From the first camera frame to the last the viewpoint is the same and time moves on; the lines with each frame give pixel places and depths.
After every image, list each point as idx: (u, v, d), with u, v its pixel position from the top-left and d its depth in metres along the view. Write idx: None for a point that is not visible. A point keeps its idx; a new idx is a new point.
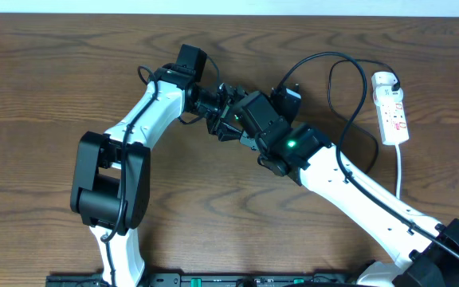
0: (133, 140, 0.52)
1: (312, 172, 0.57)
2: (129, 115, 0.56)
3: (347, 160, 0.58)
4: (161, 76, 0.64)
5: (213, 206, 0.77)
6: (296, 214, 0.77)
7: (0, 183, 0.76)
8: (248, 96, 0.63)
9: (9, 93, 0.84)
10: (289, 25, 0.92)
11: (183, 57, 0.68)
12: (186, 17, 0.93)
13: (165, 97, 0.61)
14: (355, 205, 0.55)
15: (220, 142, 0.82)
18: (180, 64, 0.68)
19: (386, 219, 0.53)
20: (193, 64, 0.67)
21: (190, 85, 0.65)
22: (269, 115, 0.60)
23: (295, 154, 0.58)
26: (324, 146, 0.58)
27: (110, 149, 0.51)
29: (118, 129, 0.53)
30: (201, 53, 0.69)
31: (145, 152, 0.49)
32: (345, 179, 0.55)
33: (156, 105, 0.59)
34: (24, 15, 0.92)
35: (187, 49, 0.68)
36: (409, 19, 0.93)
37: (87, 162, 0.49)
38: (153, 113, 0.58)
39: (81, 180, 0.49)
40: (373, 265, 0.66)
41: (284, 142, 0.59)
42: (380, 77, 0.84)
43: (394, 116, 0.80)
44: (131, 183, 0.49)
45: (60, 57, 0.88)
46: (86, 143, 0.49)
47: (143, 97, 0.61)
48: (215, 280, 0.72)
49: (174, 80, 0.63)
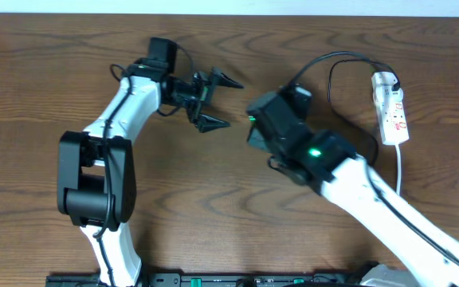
0: (112, 135, 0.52)
1: (338, 187, 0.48)
2: (106, 112, 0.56)
3: (377, 174, 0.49)
4: (134, 72, 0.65)
5: (213, 206, 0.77)
6: (296, 214, 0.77)
7: (0, 183, 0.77)
8: (262, 96, 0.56)
9: (9, 93, 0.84)
10: (289, 25, 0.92)
11: (154, 50, 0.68)
12: (186, 16, 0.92)
13: (139, 90, 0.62)
14: (384, 227, 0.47)
15: (219, 143, 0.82)
18: (151, 58, 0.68)
19: (421, 247, 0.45)
20: (164, 57, 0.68)
21: (164, 79, 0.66)
22: (288, 118, 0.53)
23: (319, 165, 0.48)
26: (351, 158, 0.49)
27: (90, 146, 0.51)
29: (96, 125, 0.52)
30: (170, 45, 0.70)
31: (125, 143, 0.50)
32: (375, 198, 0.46)
33: (132, 98, 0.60)
34: (24, 14, 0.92)
35: (156, 41, 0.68)
36: (409, 18, 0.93)
37: (68, 161, 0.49)
38: (129, 106, 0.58)
39: (66, 179, 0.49)
40: (378, 269, 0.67)
41: (307, 150, 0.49)
42: (381, 76, 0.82)
43: (394, 116, 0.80)
44: (114, 177, 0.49)
45: (61, 57, 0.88)
46: (65, 142, 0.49)
47: (118, 93, 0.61)
48: (215, 280, 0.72)
49: (147, 74, 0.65)
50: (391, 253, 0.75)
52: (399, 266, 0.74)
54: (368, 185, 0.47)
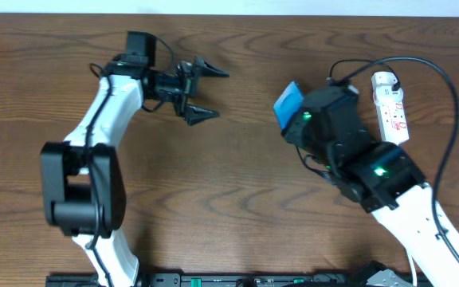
0: (94, 142, 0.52)
1: (402, 218, 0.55)
2: (87, 117, 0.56)
3: (441, 210, 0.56)
4: (113, 71, 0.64)
5: (213, 206, 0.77)
6: (296, 214, 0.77)
7: (0, 183, 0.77)
8: (328, 92, 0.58)
9: (9, 93, 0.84)
10: (288, 25, 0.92)
11: (131, 45, 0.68)
12: (186, 16, 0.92)
13: (120, 90, 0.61)
14: (434, 256, 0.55)
15: (220, 143, 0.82)
18: (130, 53, 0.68)
19: None
20: (143, 51, 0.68)
21: (145, 75, 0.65)
22: (353, 123, 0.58)
23: (382, 183, 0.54)
26: (417, 184, 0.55)
27: (73, 156, 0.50)
29: (77, 132, 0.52)
30: (149, 38, 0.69)
31: (110, 152, 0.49)
32: (437, 234, 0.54)
33: (113, 100, 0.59)
34: (24, 14, 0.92)
35: (133, 35, 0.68)
36: (409, 19, 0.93)
37: (52, 173, 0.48)
38: (111, 108, 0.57)
39: (52, 192, 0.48)
40: (386, 274, 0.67)
41: (371, 167, 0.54)
42: (380, 77, 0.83)
43: (394, 116, 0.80)
44: (101, 187, 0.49)
45: (61, 57, 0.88)
46: (46, 154, 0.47)
47: (98, 94, 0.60)
48: (215, 280, 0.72)
49: (127, 72, 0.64)
50: (391, 253, 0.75)
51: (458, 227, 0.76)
52: (398, 266, 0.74)
54: (431, 220, 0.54)
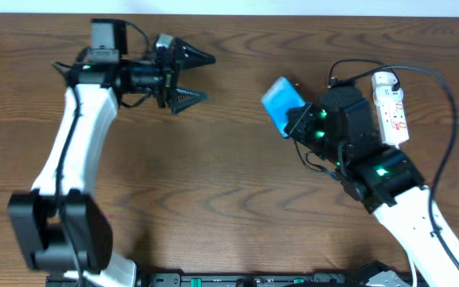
0: (66, 187, 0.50)
1: (398, 215, 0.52)
2: (55, 154, 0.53)
3: (437, 211, 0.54)
4: (80, 74, 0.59)
5: (213, 206, 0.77)
6: (296, 214, 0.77)
7: (0, 183, 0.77)
8: (346, 92, 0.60)
9: (9, 93, 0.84)
10: (288, 25, 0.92)
11: (99, 40, 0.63)
12: (186, 16, 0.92)
13: (89, 108, 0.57)
14: (428, 255, 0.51)
15: (220, 143, 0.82)
18: (97, 49, 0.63)
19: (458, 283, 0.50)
20: (111, 44, 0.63)
21: (116, 75, 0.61)
22: (363, 127, 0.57)
23: (382, 183, 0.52)
26: (417, 186, 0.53)
27: (49, 203, 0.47)
29: (46, 178, 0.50)
30: (116, 29, 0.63)
31: (84, 202, 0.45)
32: (432, 233, 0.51)
33: (81, 125, 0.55)
34: (24, 14, 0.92)
35: (98, 26, 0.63)
36: (409, 19, 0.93)
37: (26, 229, 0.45)
38: (80, 136, 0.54)
39: (29, 246, 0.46)
40: (389, 275, 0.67)
41: (374, 167, 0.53)
42: (380, 77, 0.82)
43: (394, 116, 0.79)
44: (78, 237, 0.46)
45: (61, 57, 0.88)
46: (16, 211, 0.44)
47: (66, 113, 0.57)
48: (215, 280, 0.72)
49: (96, 73, 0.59)
50: (392, 253, 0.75)
51: (458, 227, 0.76)
52: (399, 266, 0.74)
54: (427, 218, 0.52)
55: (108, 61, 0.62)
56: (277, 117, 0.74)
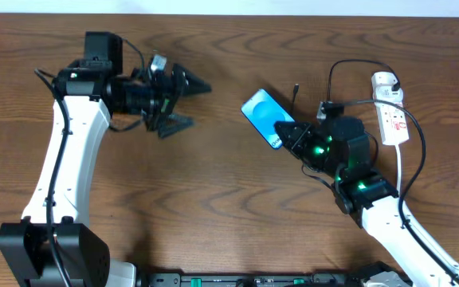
0: (57, 215, 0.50)
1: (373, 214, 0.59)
2: (45, 177, 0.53)
3: (409, 213, 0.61)
4: (68, 82, 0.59)
5: (213, 206, 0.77)
6: (296, 214, 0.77)
7: (0, 183, 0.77)
8: (348, 123, 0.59)
9: (9, 93, 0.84)
10: (288, 25, 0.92)
11: (92, 50, 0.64)
12: (186, 16, 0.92)
13: (80, 125, 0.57)
14: (402, 245, 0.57)
15: (220, 143, 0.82)
18: (89, 59, 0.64)
19: (429, 266, 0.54)
20: (104, 55, 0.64)
21: (107, 83, 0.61)
22: (362, 156, 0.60)
23: (363, 197, 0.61)
26: (392, 196, 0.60)
27: (41, 230, 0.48)
29: (37, 206, 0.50)
30: (110, 41, 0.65)
31: (75, 232, 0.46)
32: (402, 226, 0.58)
33: (72, 143, 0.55)
34: (24, 14, 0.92)
35: (94, 37, 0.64)
36: (409, 19, 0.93)
37: (18, 259, 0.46)
38: (71, 159, 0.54)
39: (24, 273, 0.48)
40: (390, 275, 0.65)
41: (355, 183, 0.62)
42: (380, 77, 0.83)
43: (394, 116, 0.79)
44: (72, 263, 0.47)
45: (61, 57, 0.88)
46: (5, 242, 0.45)
47: (54, 131, 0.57)
48: (215, 280, 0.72)
49: (87, 81, 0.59)
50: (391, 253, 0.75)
51: (458, 227, 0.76)
52: (398, 266, 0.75)
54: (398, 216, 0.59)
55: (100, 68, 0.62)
56: (263, 127, 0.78)
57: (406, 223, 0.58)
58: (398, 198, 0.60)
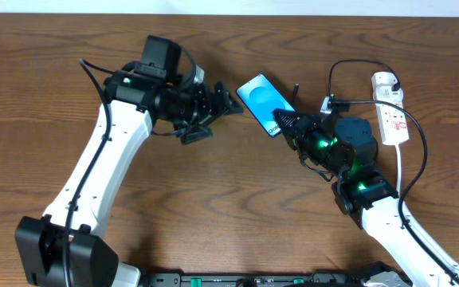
0: (75, 222, 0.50)
1: (373, 214, 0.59)
2: (76, 178, 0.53)
3: (408, 213, 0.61)
4: (119, 87, 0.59)
5: (213, 206, 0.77)
6: (296, 214, 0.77)
7: (0, 183, 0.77)
8: (355, 126, 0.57)
9: (9, 93, 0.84)
10: (289, 25, 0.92)
11: (151, 55, 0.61)
12: (186, 16, 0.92)
13: (120, 133, 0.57)
14: (402, 245, 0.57)
15: (221, 143, 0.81)
18: (146, 63, 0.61)
19: (429, 265, 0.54)
20: (162, 63, 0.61)
21: (157, 95, 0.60)
22: (365, 159, 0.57)
23: (362, 197, 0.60)
26: (392, 197, 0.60)
27: (58, 229, 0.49)
29: (60, 208, 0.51)
30: (171, 49, 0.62)
31: (91, 244, 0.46)
32: (402, 226, 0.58)
33: (108, 151, 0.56)
34: (24, 14, 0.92)
35: (156, 43, 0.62)
36: (409, 19, 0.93)
37: (29, 252, 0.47)
38: (105, 167, 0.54)
39: (31, 268, 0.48)
40: (390, 275, 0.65)
41: (355, 183, 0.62)
42: (380, 77, 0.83)
43: (394, 116, 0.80)
44: (77, 269, 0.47)
45: (61, 56, 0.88)
46: (22, 233, 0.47)
47: (96, 133, 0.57)
48: (215, 280, 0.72)
49: (138, 90, 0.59)
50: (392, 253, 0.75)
51: (458, 227, 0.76)
52: (398, 266, 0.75)
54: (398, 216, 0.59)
55: (154, 76, 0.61)
56: (262, 114, 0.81)
57: (406, 223, 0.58)
58: (398, 198, 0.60)
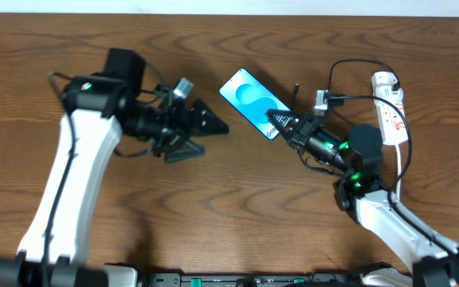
0: (52, 252, 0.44)
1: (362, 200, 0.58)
2: (45, 205, 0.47)
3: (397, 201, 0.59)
4: (77, 92, 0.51)
5: (213, 206, 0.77)
6: (296, 214, 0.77)
7: (0, 183, 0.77)
8: (368, 136, 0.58)
9: (9, 93, 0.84)
10: (288, 25, 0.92)
11: (113, 64, 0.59)
12: (186, 16, 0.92)
13: (87, 146, 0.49)
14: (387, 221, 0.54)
15: (221, 143, 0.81)
18: (108, 72, 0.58)
19: (410, 233, 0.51)
20: (124, 69, 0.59)
21: (122, 96, 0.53)
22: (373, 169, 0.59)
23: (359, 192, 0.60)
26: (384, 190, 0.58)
27: (35, 265, 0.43)
29: (33, 239, 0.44)
30: (134, 57, 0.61)
31: (73, 273, 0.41)
32: (387, 206, 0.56)
33: (76, 167, 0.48)
34: (23, 15, 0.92)
35: (118, 53, 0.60)
36: (409, 19, 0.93)
37: None
38: (76, 186, 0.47)
39: None
40: (389, 270, 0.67)
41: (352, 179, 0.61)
42: (380, 77, 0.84)
43: (394, 116, 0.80)
44: None
45: (61, 57, 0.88)
46: None
47: (58, 152, 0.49)
48: (215, 280, 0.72)
49: (101, 91, 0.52)
50: (392, 253, 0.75)
51: (458, 227, 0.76)
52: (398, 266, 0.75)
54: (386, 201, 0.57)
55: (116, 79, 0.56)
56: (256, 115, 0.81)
57: (392, 204, 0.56)
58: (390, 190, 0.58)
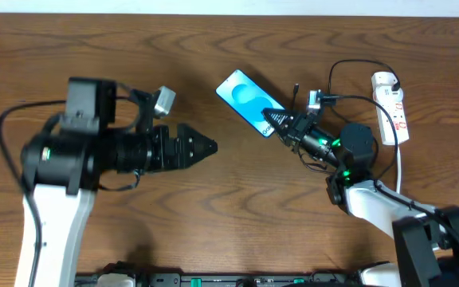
0: None
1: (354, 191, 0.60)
2: None
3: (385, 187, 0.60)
4: (37, 164, 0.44)
5: (213, 206, 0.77)
6: (296, 214, 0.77)
7: (0, 183, 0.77)
8: (359, 134, 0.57)
9: (9, 94, 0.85)
10: (289, 25, 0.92)
11: (76, 103, 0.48)
12: (186, 16, 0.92)
13: (54, 233, 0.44)
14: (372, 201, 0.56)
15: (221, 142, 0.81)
18: (72, 115, 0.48)
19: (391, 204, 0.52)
20: (91, 110, 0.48)
21: (89, 154, 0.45)
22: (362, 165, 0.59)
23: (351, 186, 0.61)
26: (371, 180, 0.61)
27: None
29: None
30: (100, 89, 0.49)
31: None
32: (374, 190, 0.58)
33: (47, 258, 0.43)
34: (23, 15, 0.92)
35: (80, 88, 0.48)
36: (409, 19, 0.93)
37: None
38: (49, 277, 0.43)
39: None
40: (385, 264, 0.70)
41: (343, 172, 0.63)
42: (380, 77, 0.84)
43: (394, 115, 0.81)
44: None
45: (61, 57, 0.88)
46: None
47: (25, 239, 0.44)
48: (215, 280, 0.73)
49: (66, 154, 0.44)
50: (392, 253, 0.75)
51: None
52: None
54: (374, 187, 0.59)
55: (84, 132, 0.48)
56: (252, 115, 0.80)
57: (378, 187, 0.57)
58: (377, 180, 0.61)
